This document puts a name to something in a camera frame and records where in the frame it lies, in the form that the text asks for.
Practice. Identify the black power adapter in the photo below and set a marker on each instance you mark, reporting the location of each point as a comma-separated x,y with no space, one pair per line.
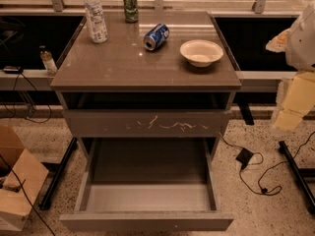
244,157

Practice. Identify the green soda can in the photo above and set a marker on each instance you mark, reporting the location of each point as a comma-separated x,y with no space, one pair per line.
131,11

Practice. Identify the scratched grey upper drawer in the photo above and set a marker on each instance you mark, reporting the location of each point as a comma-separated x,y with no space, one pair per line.
146,123

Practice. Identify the blue pepsi can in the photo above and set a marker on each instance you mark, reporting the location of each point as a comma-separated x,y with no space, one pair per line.
156,37

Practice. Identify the cardboard box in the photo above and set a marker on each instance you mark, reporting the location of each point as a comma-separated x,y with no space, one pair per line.
22,176

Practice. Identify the small bottle on ledge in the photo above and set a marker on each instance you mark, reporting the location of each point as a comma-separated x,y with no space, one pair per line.
48,60

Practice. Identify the black device on ledge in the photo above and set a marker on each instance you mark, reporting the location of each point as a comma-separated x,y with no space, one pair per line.
13,70

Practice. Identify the clear plastic water bottle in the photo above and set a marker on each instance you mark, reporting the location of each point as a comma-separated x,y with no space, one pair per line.
95,20

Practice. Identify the black right table leg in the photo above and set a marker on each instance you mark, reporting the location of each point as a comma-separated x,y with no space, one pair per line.
300,175

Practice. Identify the grey drawer cabinet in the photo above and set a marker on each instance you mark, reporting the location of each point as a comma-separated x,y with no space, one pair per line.
121,74

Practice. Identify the black table leg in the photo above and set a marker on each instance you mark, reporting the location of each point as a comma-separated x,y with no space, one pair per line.
300,175
56,169

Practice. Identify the white bowl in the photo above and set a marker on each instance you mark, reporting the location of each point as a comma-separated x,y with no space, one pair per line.
201,53

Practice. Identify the black left table leg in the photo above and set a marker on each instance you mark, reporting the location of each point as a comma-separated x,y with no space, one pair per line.
56,169

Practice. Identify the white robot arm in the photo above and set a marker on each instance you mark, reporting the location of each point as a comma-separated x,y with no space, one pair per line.
298,42

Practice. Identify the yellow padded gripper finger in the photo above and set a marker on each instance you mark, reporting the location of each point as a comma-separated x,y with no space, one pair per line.
295,99

